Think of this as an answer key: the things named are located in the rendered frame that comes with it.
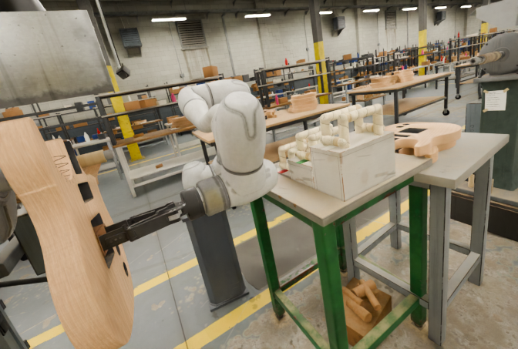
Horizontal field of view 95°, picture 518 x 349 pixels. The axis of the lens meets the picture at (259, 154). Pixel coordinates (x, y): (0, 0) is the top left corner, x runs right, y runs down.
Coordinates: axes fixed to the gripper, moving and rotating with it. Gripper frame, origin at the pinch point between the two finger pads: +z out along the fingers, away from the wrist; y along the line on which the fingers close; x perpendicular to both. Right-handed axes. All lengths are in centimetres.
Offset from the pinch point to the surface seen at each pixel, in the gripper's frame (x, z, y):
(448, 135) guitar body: -14, -131, 0
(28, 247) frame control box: -0.9, 25.3, 35.3
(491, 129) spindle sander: -34, -232, 22
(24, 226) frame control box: 5.4, 23.8, 33.9
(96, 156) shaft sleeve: 17.6, -2.0, 10.3
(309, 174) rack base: -9, -65, 16
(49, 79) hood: 30.7, -1.7, -7.0
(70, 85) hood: 29.2, -4.2, -6.7
